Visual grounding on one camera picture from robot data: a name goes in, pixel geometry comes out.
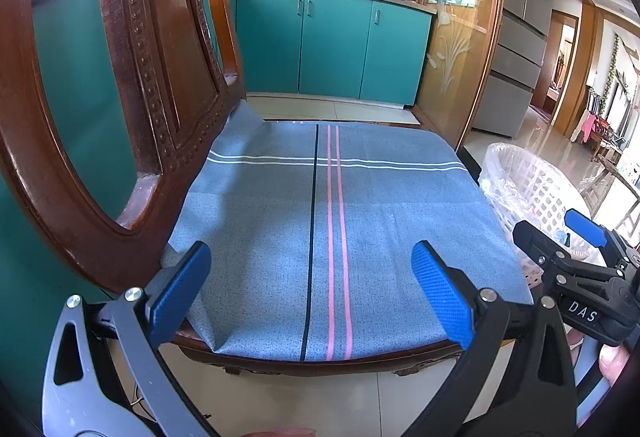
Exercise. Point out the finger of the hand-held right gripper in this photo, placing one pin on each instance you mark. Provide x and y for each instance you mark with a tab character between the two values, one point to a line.
585	227
545	252

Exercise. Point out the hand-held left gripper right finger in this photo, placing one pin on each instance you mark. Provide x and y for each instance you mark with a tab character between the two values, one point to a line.
445	302

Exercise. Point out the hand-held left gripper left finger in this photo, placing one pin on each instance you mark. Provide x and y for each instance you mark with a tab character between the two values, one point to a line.
180	297

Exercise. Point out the white plastic lattice basket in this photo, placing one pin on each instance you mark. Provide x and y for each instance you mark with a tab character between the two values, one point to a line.
545	202

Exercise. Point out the clear plastic bin liner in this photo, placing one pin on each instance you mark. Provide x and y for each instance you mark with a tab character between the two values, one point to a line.
500	182

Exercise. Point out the person's right hand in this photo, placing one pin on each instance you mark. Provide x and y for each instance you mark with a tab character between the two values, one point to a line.
614	362

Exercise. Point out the wooden stool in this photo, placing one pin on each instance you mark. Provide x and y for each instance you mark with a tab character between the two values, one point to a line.
600	187

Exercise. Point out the pink garment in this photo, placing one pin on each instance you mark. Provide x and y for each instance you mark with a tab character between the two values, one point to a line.
587	127

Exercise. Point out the blue striped seat cloth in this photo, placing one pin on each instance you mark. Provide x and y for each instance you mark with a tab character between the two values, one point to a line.
260	217

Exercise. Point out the green garland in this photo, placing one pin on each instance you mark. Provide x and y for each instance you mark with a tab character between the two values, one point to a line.
611	67

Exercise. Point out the brown wooden room door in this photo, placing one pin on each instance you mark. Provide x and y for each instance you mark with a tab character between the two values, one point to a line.
547	67

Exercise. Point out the grey refrigerator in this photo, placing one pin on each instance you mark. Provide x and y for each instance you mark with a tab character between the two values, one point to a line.
510	67

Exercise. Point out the wooden framed glass door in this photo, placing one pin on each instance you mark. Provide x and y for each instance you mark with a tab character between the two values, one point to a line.
455	42

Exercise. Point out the carved wooden chair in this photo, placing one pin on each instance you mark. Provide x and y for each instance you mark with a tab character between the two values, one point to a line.
150	42

